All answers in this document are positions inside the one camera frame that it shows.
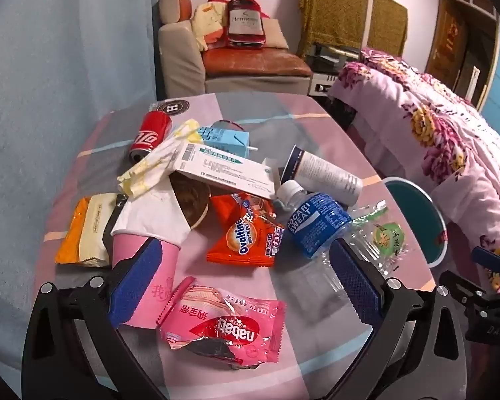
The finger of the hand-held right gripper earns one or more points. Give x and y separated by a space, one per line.
458 285
489 256

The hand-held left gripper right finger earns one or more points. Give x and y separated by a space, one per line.
350 279

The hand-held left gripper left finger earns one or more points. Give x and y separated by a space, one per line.
137 279

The pink paper cup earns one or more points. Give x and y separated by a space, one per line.
168 275

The green clear snack packet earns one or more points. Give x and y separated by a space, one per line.
383 237

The clear bottle with blue label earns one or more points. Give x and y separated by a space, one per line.
316 225

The white tissue paper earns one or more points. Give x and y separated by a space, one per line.
150 212

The orange and cream snack packet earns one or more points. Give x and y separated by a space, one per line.
83 233

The teal trash bin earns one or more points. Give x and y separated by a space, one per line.
416 221

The pink wafer packet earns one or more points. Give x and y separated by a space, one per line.
221 325

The white paper cup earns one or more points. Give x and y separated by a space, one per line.
325 175

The yellow white napkin packet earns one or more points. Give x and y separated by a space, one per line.
150 166

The white medicine box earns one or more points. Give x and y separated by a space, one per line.
221 171

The red cola can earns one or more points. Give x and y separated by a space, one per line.
148 135

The light blue drink carton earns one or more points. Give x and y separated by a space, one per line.
225 139

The pink floral blanket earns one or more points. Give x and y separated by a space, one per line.
441 133

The plaid tablecloth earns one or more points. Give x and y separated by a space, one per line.
275 116

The glass side table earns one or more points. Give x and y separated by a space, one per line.
325 75

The carved wooden door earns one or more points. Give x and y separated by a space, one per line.
448 37

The beige and orange sofa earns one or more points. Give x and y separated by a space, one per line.
250 66

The mustard patterned cloth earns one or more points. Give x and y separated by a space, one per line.
333 8
389 25

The beige pillow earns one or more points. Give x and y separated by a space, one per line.
275 35

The yellow cloth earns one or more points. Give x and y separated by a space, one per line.
206 25

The red bottle-shaped cushion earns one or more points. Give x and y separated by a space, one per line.
245 23

